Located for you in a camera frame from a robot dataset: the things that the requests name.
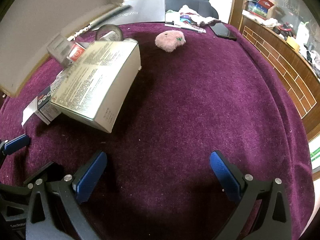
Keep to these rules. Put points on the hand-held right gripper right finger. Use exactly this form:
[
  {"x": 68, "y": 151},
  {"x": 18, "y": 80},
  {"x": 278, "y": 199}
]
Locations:
[{"x": 223, "y": 175}]

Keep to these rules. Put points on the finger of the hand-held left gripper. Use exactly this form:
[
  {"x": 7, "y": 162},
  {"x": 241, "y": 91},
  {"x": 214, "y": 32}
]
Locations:
[
  {"x": 16, "y": 143},
  {"x": 42, "y": 171}
]

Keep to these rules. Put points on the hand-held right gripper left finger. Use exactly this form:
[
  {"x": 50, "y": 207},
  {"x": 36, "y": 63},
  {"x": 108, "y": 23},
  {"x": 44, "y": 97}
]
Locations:
[{"x": 91, "y": 175}]

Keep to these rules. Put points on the beige medicine box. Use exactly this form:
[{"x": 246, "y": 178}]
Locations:
[{"x": 95, "y": 85}]

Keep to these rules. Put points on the silver plaster box red label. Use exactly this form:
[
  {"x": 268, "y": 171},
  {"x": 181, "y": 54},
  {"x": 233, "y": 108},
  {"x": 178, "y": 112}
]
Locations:
[{"x": 76, "y": 52}]

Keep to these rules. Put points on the pink plush toy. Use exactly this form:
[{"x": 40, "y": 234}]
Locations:
[{"x": 170, "y": 41}]

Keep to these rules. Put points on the black tape roll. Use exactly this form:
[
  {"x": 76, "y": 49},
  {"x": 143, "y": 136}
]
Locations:
[{"x": 117, "y": 31}]

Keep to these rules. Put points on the grey barcode box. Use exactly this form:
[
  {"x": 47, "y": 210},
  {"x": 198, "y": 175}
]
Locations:
[{"x": 47, "y": 107}]

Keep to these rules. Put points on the purple blanket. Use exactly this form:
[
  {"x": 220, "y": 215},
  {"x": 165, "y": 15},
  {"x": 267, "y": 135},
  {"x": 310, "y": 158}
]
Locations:
[{"x": 200, "y": 105}]

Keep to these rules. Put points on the wooden brick-pattern ledge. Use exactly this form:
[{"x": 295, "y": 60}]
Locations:
[{"x": 282, "y": 62}]

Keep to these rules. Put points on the black phone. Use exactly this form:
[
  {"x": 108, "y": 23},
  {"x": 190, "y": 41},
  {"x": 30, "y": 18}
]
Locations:
[{"x": 222, "y": 30}]

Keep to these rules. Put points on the pink cloth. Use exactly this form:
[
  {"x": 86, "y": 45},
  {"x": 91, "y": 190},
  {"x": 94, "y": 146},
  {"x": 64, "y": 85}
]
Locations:
[{"x": 197, "y": 15}]

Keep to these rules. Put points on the white charger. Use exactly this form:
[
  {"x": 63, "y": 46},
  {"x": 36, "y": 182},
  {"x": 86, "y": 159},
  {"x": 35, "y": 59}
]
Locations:
[{"x": 172, "y": 18}]

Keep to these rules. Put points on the green cloth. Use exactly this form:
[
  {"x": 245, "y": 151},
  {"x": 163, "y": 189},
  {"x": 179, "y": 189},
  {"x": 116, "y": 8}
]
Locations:
[{"x": 170, "y": 11}]

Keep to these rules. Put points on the colourful cardboard box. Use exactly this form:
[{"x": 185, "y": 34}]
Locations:
[{"x": 260, "y": 6}]

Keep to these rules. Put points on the black padded headboard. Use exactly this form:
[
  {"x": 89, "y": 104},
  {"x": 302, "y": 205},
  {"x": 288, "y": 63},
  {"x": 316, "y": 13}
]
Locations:
[{"x": 200, "y": 2}]

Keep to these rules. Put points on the grey shoe box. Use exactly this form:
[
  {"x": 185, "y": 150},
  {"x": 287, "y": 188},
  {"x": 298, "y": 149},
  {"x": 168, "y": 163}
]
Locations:
[{"x": 147, "y": 10}]

